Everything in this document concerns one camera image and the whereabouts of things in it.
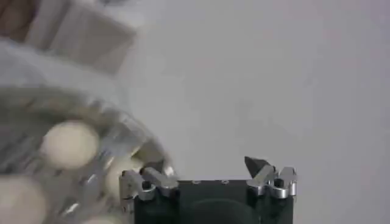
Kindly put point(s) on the steel perforated steamer basket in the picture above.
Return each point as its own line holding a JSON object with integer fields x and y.
{"x": 27, "y": 106}

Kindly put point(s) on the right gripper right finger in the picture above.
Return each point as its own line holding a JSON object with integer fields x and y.
{"x": 268, "y": 179}

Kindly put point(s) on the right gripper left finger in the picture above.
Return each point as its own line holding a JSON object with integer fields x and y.
{"x": 158, "y": 181}

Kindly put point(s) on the white steamed bun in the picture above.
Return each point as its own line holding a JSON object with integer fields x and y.
{"x": 117, "y": 176}
{"x": 21, "y": 201}
{"x": 70, "y": 144}

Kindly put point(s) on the white side desk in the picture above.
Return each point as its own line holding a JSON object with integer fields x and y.
{"x": 91, "y": 36}

